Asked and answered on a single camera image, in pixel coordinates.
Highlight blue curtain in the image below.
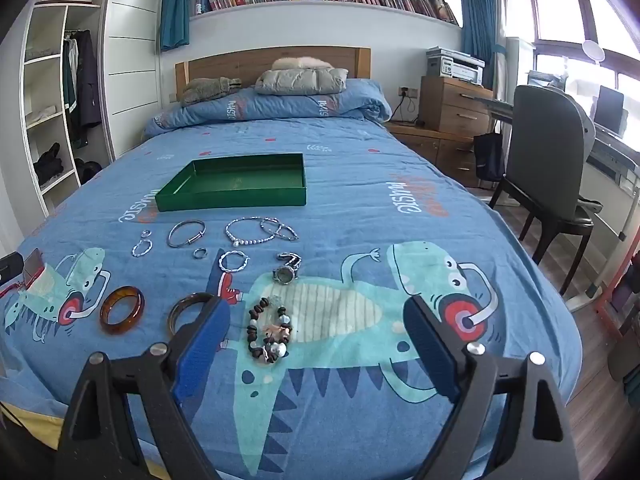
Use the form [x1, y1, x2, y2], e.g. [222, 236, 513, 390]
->
[160, 0, 198, 52]
[457, 0, 507, 91]

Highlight silver bead bracelet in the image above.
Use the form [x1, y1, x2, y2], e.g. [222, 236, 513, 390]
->
[260, 217, 299, 242]

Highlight yellow under sheet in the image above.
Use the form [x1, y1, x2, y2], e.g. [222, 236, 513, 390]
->
[0, 402, 66, 453]

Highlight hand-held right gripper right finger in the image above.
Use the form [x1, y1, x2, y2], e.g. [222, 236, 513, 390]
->
[403, 294, 581, 480]

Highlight dark monitor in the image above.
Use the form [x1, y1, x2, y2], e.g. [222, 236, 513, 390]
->
[592, 85, 628, 136]

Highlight low wooden cabinet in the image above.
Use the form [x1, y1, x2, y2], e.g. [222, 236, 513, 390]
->
[387, 121, 483, 188]

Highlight folded white cloth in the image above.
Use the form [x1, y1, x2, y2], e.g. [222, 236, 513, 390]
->
[27, 105, 63, 126]

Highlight grey-brown plush cloth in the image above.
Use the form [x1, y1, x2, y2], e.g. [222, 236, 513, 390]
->
[180, 76, 242, 107]

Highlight brown beaded bracelet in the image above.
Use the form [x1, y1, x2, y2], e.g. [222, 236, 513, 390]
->
[246, 298, 293, 363]

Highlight white wardrobe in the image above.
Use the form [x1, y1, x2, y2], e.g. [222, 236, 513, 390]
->
[20, 0, 166, 216]

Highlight black folded clothes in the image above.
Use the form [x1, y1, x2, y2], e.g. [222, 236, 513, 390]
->
[35, 142, 63, 183]

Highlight grey chair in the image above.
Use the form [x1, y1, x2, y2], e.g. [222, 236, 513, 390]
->
[489, 85, 598, 296]

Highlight plain silver bangle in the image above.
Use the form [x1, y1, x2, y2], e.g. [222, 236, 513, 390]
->
[167, 219, 206, 248]

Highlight amber resin bangle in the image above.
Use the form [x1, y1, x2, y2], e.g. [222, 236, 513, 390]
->
[99, 286, 146, 336]

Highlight white printer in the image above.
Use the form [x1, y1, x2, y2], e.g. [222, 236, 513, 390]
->
[426, 46, 486, 84]

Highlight wooden drawer chest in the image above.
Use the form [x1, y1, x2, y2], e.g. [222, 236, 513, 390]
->
[419, 76, 496, 133]

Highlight grey puffer jacket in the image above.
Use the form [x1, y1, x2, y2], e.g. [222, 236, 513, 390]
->
[255, 66, 349, 96]

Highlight hanging dark clothes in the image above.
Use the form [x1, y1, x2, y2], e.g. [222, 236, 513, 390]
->
[62, 30, 103, 148]

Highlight dark brown bangle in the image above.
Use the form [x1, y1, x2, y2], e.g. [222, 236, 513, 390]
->
[167, 292, 217, 336]

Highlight wooden headboard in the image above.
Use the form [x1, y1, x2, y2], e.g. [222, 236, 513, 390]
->
[175, 46, 372, 91]

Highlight black bag in wardrobe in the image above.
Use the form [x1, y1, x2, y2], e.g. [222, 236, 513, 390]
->
[75, 159, 103, 183]

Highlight blue dinosaur bed sheet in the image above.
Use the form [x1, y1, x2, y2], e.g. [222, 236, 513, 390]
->
[0, 120, 583, 480]

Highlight green shallow tray box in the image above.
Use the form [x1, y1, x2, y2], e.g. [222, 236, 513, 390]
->
[155, 153, 307, 213]

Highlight silver wristwatch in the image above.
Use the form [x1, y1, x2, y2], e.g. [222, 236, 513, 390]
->
[272, 252, 302, 286]

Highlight folded blue quilt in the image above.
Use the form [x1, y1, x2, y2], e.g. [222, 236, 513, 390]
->
[144, 79, 393, 138]

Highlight twisted silver bracelet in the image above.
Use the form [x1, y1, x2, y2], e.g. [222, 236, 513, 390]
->
[219, 250, 251, 275]

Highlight round white desk fan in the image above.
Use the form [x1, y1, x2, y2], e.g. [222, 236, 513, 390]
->
[582, 40, 607, 66]

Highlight black tote bag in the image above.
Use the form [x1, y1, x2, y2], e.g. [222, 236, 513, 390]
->
[473, 132, 506, 181]

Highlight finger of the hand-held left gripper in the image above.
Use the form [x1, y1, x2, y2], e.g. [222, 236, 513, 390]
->
[0, 254, 25, 288]

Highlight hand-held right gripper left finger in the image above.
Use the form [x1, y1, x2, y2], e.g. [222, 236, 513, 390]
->
[54, 296, 232, 480]

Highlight pearl bead bracelet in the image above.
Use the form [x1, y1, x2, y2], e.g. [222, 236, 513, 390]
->
[224, 216, 276, 248]

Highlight white fur cloth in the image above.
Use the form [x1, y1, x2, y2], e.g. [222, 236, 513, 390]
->
[271, 56, 333, 71]

